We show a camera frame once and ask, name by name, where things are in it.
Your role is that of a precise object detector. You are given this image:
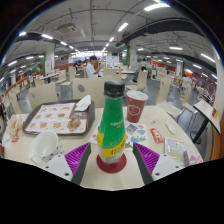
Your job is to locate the green-labelled clear drink bottle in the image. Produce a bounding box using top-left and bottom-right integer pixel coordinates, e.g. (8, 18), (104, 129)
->
(96, 79), (128, 165)

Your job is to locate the red sauce packet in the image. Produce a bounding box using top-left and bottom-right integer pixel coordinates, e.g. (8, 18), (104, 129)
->
(149, 128), (165, 144)

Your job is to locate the fried food piece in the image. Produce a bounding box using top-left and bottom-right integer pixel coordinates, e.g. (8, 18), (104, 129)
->
(66, 117), (83, 132)

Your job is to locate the group of beige chairs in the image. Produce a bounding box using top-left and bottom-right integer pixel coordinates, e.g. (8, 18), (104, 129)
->
(0, 64), (214, 118)

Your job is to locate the flat round red coaster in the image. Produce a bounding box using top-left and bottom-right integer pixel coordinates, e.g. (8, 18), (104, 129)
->
(95, 152), (128, 174)

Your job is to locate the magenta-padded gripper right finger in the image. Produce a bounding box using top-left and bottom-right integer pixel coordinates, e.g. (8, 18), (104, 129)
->
(132, 142), (183, 186)

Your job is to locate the crumpled food wrapper bag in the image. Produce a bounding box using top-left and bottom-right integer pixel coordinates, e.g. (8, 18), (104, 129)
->
(4, 113), (24, 143)

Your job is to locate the red paper cup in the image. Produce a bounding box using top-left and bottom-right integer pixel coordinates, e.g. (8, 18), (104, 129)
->
(125, 89), (149, 124)

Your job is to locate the group of ceiling lights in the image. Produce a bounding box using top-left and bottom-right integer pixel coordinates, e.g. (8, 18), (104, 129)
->
(6, 2), (218, 78)

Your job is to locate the beige plastic chair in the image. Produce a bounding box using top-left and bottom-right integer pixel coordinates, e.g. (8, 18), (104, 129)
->
(28, 83), (59, 109)
(72, 75), (114, 108)

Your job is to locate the white paper napkin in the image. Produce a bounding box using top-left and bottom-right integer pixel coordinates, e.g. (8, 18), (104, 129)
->
(73, 94), (93, 112)

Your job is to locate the white table with black leg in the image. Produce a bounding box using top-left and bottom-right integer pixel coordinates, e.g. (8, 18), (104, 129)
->
(193, 99), (223, 144)

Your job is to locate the dark brown food tray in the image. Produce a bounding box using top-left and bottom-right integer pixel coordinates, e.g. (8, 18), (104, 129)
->
(22, 98), (97, 137)

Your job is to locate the person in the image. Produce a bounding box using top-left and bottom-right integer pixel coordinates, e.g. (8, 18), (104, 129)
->
(85, 55), (105, 79)

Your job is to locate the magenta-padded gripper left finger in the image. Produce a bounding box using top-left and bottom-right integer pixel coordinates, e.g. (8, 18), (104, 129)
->
(43, 142), (92, 186)

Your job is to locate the clear plastic packet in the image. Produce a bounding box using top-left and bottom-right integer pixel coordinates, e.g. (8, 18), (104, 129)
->
(164, 135), (188, 166)

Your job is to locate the white sauce packet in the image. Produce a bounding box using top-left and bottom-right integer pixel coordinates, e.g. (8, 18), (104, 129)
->
(164, 120), (178, 135)

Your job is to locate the ceiling air conditioner unit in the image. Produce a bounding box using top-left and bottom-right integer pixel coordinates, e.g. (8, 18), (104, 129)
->
(56, 22), (77, 34)

